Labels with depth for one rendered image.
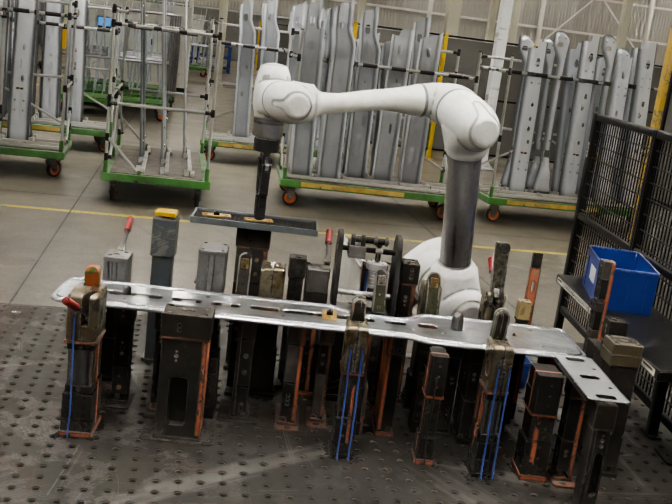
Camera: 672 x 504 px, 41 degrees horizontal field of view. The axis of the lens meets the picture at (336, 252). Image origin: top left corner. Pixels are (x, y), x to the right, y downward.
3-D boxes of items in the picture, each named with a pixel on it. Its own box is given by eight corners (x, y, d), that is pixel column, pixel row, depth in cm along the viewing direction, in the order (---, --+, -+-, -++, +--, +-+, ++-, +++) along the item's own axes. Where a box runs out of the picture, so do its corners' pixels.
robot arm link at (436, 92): (416, 74, 274) (435, 88, 262) (468, 76, 280) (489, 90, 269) (409, 114, 279) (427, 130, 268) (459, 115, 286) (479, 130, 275)
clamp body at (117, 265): (88, 381, 248) (96, 256, 240) (97, 366, 259) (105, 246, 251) (123, 384, 249) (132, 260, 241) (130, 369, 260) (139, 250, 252)
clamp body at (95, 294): (50, 440, 213) (58, 295, 204) (67, 414, 227) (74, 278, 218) (95, 444, 213) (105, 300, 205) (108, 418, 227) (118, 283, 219)
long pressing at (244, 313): (43, 304, 219) (43, 298, 219) (67, 279, 241) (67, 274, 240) (590, 362, 227) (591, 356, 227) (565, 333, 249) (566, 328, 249)
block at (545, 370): (514, 481, 221) (533, 376, 214) (504, 460, 232) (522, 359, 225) (551, 485, 222) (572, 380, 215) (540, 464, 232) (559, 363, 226)
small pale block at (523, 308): (498, 422, 255) (520, 301, 247) (496, 417, 259) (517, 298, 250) (510, 424, 255) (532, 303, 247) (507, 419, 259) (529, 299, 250)
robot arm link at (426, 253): (406, 287, 320) (454, 249, 319) (427, 314, 305) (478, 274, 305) (384, 259, 311) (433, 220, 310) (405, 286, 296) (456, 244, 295)
